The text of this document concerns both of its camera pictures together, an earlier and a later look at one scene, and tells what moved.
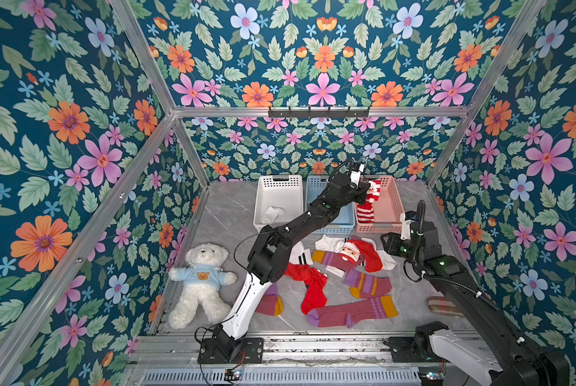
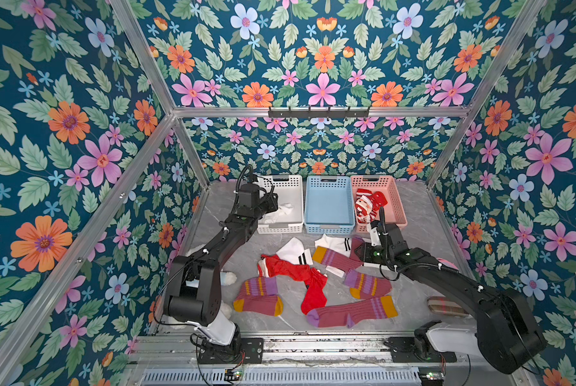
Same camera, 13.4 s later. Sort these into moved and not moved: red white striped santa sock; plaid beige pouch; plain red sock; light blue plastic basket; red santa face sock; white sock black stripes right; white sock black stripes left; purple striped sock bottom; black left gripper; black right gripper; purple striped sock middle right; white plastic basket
Moved: black right gripper; red santa face sock; red white striped santa sock; black left gripper
Not moved: purple striped sock middle right; white plastic basket; white sock black stripes right; plain red sock; purple striped sock bottom; light blue plastic basket; plaid beige pouch; white sock black stripes left
